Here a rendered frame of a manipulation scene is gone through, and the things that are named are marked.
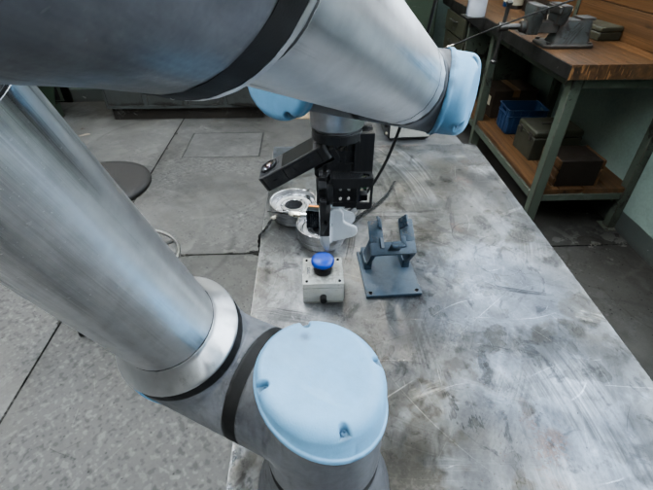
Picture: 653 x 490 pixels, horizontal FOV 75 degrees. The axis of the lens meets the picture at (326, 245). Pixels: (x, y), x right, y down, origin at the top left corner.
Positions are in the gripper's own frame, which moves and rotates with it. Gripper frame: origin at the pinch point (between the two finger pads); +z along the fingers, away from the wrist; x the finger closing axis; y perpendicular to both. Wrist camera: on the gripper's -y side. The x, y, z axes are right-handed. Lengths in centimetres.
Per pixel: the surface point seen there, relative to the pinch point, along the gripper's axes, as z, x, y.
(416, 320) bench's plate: 10.7, -8.1, 15.4
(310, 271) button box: 6.1, -0.2, -2.2
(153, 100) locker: 74, 291, -128
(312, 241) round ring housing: 7.6, 10.4, -1.7
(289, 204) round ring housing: 8.8, 26.0, -6.9
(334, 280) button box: 6.2, -2.7, 1.9
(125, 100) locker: 73, 291, -150
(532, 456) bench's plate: 10.7, -31.2, 25.2
